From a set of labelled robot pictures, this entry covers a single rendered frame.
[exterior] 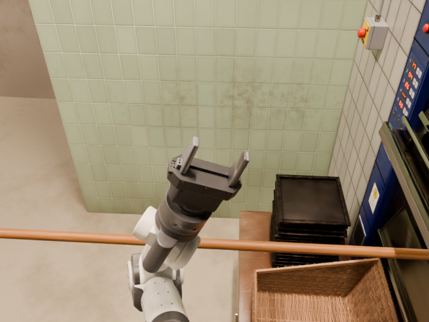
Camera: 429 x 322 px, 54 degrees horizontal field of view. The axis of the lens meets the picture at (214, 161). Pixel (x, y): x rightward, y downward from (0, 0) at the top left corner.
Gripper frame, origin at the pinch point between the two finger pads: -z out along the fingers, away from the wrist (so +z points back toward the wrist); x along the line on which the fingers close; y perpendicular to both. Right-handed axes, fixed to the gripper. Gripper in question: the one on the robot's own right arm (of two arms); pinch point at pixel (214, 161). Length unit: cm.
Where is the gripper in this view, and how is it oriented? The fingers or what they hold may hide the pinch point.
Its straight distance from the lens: 65.3
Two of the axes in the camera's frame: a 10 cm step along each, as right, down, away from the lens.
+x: -9.2, -2.6, -2.9
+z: -3.9, 6.4, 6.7
